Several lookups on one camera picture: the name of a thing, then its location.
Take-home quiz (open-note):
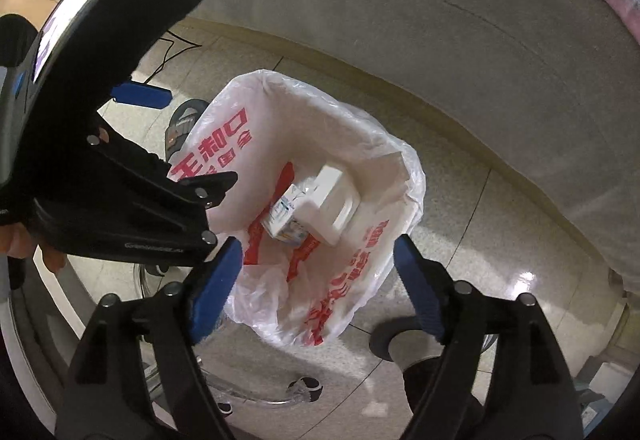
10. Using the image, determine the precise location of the person's left hand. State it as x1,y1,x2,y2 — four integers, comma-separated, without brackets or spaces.
0,222,68,274

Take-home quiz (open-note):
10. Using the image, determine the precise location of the grey slipper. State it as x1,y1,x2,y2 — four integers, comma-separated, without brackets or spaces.
164,100,210,167

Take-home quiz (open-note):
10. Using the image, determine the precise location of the small white blue carton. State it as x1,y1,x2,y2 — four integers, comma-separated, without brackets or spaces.
261,185,321,248

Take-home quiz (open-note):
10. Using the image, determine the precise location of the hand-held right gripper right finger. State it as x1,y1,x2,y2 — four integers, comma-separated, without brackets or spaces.
394,235,585,440

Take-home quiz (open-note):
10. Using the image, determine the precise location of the metal chair base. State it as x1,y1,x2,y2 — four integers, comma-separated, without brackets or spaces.
135,265,323,416

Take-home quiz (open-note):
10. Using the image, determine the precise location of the white red-print plastic bag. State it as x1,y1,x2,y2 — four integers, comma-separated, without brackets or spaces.
170,69,427,348

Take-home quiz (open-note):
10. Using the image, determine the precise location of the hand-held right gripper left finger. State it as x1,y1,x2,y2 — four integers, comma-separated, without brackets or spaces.
55,237,244,440

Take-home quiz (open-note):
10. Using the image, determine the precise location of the black floor cable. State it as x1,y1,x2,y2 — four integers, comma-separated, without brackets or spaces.
142,29,203,86

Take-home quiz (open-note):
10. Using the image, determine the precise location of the grey bed base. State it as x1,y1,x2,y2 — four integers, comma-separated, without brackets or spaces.
65,0,640,291

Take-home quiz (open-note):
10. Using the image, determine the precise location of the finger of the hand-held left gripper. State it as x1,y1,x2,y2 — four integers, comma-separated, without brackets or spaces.
111,81,174,110
85,117,239,250

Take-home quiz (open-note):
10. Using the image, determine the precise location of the white box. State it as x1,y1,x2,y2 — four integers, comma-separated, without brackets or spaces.
297,162,362,247

